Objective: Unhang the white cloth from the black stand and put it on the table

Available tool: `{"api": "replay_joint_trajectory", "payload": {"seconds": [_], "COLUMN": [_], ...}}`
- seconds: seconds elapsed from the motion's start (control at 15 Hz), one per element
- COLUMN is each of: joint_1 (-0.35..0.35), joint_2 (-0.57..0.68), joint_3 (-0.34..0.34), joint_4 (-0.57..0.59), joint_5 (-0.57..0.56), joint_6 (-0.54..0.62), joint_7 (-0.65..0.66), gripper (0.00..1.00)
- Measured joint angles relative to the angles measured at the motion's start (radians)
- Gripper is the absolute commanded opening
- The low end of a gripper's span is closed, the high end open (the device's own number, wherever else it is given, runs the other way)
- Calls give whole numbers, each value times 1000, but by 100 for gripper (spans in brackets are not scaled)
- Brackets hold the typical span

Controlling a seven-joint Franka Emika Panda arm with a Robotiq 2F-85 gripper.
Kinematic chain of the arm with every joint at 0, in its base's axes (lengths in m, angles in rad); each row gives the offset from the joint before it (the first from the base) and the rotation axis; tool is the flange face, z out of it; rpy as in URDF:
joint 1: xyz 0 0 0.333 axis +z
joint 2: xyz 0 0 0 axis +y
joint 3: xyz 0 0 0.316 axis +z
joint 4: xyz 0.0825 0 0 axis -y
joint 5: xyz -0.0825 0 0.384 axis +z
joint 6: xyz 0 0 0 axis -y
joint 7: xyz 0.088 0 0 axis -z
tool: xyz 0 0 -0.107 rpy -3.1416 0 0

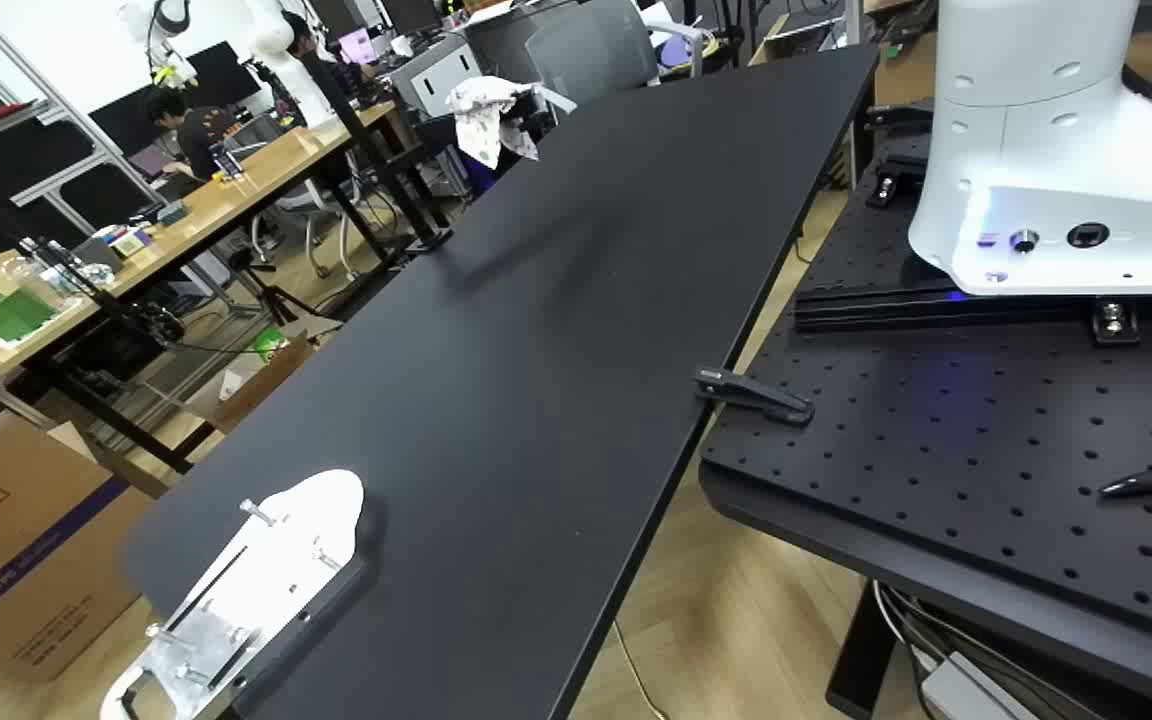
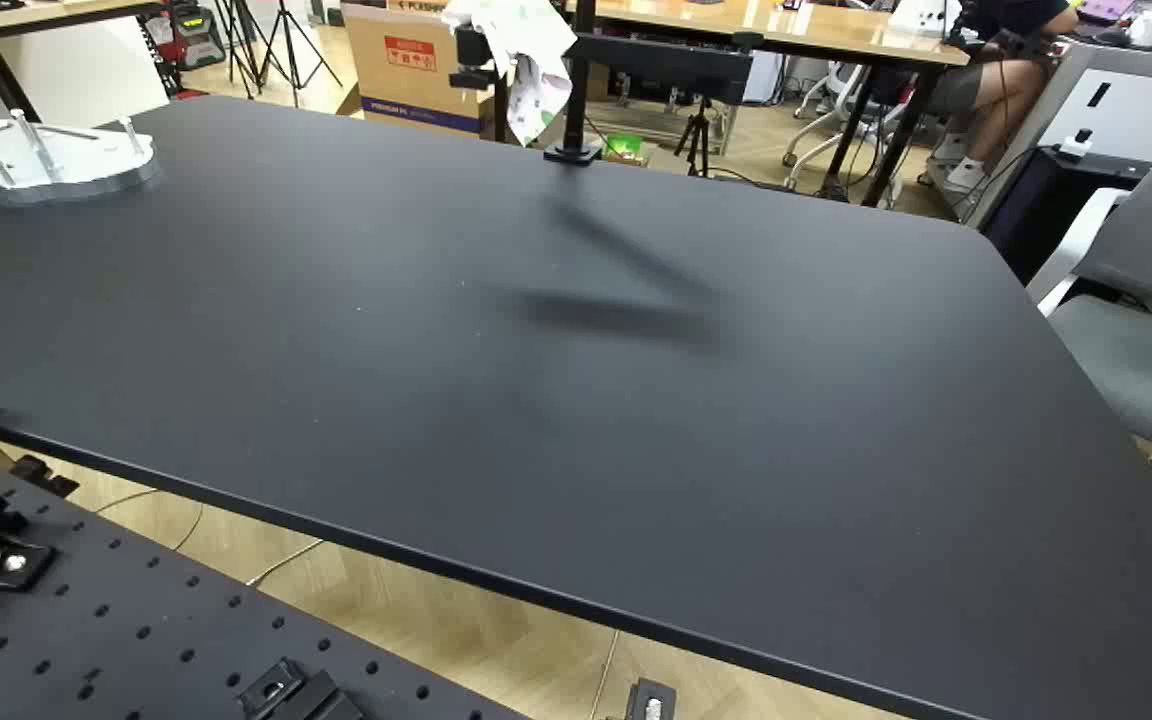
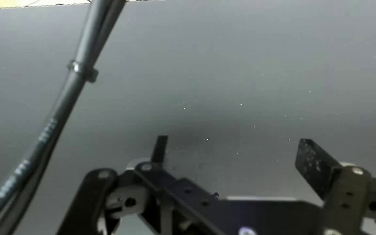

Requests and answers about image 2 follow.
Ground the white cloth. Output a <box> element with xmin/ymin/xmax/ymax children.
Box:
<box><xmin>455</xmin><ymin>0</ymin><xmax>580</xmax><ymax>147</ymax></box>

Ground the green object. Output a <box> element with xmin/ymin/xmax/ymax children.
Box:
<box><xmin>598</xmin><ymin>127</ymin><xmax>651</xmax><ymax>167</ymax></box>

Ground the small black tripod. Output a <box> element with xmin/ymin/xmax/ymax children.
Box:
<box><xmin>672</xmin><ymin>96</ymin><xmax>728</xmax><ymax>180</ymax></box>

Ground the cardboard box with red print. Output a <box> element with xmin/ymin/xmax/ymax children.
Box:
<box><xmin>340</xmin><ymin>0</ymin><xmax>497</xmax><ymax>131</ymax></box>

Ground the wooden office table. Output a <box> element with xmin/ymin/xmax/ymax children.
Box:
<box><xmin>584</xmin><ymin>0</ymin><xmax>974</xmax><ymax>208</ymax></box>

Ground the tall black tripod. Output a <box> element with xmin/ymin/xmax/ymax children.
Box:
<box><xmin>206</xmin><ymin>0</ymin><xmax>345</xmax><ymax>102</ymax></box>

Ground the seated person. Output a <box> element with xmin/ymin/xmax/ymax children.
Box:
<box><xmin>927</xmin><ymin>0</ymin><xmax>1088</xmax><ymax>200</ymax></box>

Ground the black perforated mounting board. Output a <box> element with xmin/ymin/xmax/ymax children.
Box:
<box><xmin>0</xmin><ymin>450</ymin><xmax>529</xmax><ymax>720</ymax></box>

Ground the grey office chair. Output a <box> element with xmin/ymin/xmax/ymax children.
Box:
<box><xmin>1043</xmin><ymin>126</ymin><xmax>1152</xmax><ymax>471</ymax></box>

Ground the white board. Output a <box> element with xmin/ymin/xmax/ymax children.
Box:
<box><xmin>0</xmin><ymin>12</ymin><xmax>176</xmax><ymax>131</ymax></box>

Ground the clear acrylic holder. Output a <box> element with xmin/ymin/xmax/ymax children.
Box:
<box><xmin>0</xmin><ymin>107</ymin><xmax>161</xmax><ymax>208</ymax></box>

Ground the black camera on tripod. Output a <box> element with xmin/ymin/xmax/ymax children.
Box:
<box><xmin>447</xmin><ymin>21</ymin><xmax>498</xmax><ymax>96</ymax></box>

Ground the silver metal bracket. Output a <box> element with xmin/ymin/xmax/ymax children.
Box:
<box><xmin>619</xmin><ymin>678</ymin><xmax>679</xmax><ymax>720</ymax></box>

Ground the black mounting bracket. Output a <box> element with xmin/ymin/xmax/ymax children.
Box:
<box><xmin>233</xmin><ymin>657</ymin><xmax>366</xmax><ymax>720</ymax></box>

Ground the black clamp handle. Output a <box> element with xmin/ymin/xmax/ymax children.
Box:
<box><xmin>6</xmin><ymin>454</ymin><xmax>85</xmax><ymax>501</ymax></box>

